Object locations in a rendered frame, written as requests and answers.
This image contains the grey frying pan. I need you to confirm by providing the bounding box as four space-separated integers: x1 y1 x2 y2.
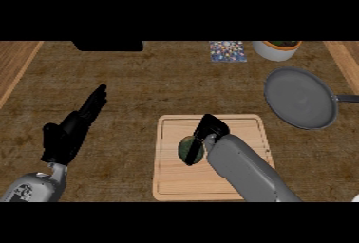
262 66 359 131

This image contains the pale wooden cutting board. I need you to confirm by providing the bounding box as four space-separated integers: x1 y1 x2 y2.
152 114 276 202

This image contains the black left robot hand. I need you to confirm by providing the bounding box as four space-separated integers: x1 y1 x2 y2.
41 83 109 166

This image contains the blue patterned box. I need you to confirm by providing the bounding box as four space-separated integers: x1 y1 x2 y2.
206 40 248 63

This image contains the white plant pot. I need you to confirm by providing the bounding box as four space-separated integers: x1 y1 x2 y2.
251 40 302 63

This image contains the black appliance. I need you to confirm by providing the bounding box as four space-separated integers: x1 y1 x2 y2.
70 40 144 52

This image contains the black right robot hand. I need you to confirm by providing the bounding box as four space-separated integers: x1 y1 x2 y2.
183 113 231 167

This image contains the green squash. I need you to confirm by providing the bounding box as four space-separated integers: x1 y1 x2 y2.
177 135 206 165

